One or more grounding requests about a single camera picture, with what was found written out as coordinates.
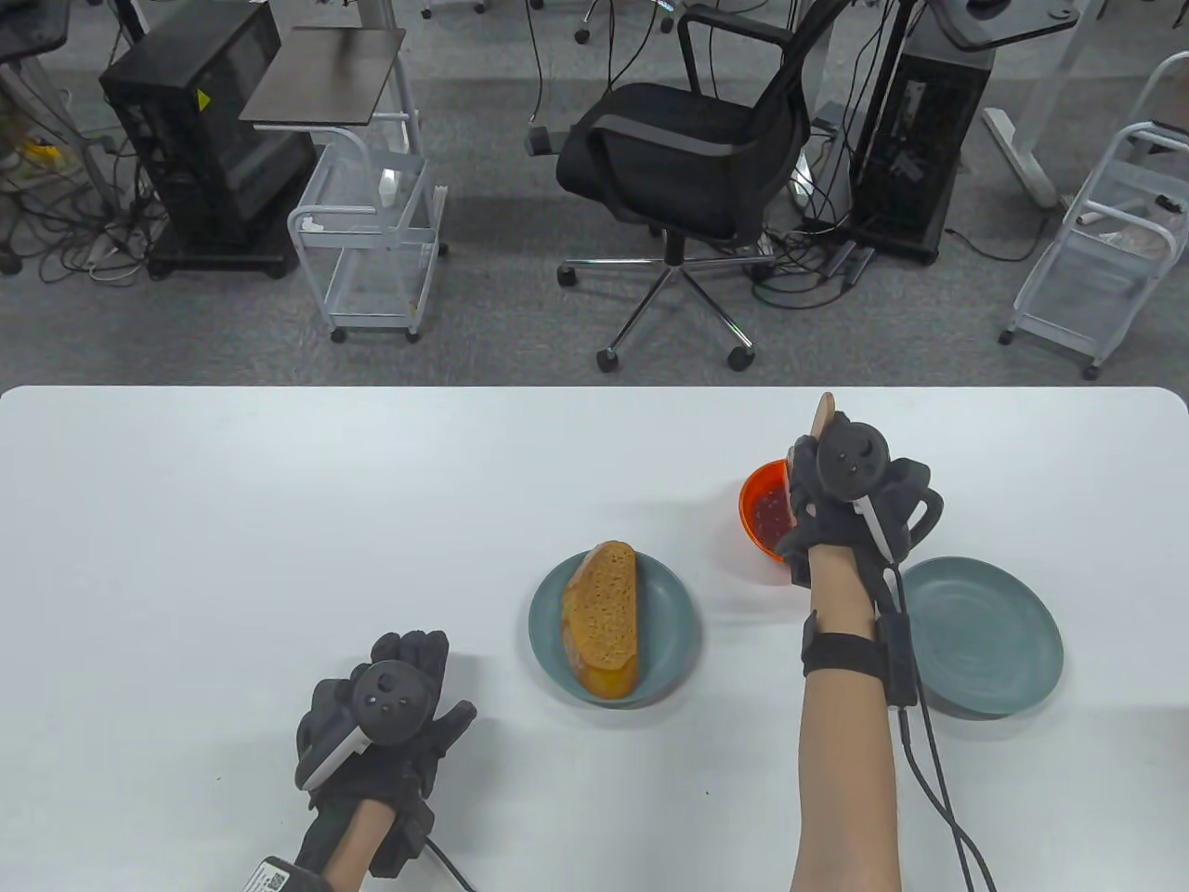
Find black cable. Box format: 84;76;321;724
423;836;479;892
881;567;1000;892

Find black round tracker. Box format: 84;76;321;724
816;420;902;565
299;660;430;793

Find person's right forearm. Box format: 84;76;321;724
790;544;907;892

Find orange bowl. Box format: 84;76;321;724
738;460;809;563

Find dark desk top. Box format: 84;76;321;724
0;0;72;64
929;0;1080;52

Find brown side table top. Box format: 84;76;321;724
239;26;408;126

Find person's left forearm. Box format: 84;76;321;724
320;799;398;892

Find person's right hand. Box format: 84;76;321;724
776;420;946;610

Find teal plate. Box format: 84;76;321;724
896;556;1065;719
529;550;697;709

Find black computer tower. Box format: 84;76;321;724
850;37;997;268
99;0;317;280

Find white desk leg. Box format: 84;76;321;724
983;0;1106;210

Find white wire cart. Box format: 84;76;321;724
999;51;1189;382
286;111;451;345

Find brown bread slice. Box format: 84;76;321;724
561;541;644;700

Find black office chair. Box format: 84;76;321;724
555;0;856;374

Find person's left hand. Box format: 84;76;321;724
295;630;479;828

